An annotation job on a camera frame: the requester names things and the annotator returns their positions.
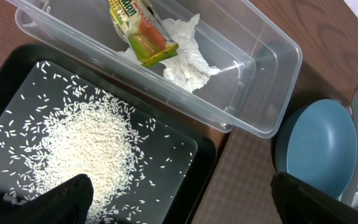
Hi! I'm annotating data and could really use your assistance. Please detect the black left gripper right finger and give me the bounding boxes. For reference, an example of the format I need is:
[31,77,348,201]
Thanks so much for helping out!
[270,172,358,224]

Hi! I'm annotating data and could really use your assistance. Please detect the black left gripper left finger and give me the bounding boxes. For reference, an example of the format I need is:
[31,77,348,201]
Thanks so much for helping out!
[0,174,94,224]

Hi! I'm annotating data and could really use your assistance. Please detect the dark blue plate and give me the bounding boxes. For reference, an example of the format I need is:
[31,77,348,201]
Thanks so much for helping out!
[275,99,357,199]

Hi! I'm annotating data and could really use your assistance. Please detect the white rice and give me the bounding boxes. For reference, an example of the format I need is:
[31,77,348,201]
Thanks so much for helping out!
[0,60,198,223]

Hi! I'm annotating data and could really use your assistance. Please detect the white napkin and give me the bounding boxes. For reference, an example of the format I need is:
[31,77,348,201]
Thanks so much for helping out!
[116,13,221,93]

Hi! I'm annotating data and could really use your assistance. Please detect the green yellow snack wrapper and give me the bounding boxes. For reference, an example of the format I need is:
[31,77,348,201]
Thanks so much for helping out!
[109,0,179,67]

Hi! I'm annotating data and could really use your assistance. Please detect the black food waste tray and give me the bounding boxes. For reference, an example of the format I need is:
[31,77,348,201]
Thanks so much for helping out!
[0,44,216,223]

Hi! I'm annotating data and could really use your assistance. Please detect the clear plastic waste bin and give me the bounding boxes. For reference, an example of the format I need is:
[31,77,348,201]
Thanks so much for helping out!
[12,0,302,138]

